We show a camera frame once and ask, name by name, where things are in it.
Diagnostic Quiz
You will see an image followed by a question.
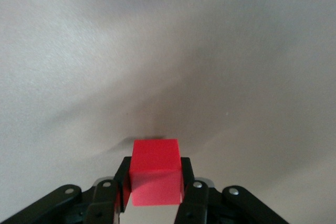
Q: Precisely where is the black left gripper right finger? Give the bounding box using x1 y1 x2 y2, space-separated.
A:
173 157 292 224

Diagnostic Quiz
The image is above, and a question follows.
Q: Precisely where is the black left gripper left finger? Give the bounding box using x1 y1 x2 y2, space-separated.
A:
0 156 132 224

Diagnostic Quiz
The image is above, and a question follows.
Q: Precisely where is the red cube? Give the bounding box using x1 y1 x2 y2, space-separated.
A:
129 138 184 207

